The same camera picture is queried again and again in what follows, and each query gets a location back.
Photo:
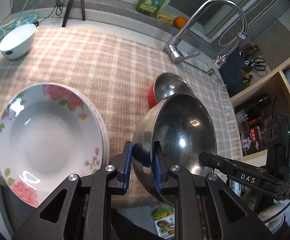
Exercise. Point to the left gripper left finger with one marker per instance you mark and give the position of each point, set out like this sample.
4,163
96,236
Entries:
79,207

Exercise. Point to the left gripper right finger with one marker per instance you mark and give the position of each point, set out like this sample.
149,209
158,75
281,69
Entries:
205,207

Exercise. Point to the deep plate pink roses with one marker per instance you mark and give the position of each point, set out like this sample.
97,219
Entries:
47,132

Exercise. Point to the large stainless steel bowl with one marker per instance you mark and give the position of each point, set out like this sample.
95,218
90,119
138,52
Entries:
184,129

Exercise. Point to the small red steel bowl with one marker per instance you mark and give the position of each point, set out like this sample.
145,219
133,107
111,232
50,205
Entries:
165,85

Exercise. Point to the light blue ceramic bowl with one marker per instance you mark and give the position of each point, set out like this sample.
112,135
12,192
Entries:
18,42

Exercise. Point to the wooden shelf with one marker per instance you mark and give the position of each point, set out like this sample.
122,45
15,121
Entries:
274,84

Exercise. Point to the black thermos bottle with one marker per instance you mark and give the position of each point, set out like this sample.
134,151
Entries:
251,109

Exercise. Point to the knife holder with scissors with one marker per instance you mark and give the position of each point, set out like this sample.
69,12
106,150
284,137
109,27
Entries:
241,68

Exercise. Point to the plaid tablecloth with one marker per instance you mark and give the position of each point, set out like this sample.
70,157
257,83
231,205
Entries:
115,74

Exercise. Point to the orange fruit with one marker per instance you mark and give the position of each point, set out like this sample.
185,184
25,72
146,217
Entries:
179,22

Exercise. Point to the yellow sponge cloth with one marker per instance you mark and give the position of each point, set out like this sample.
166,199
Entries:
165,17

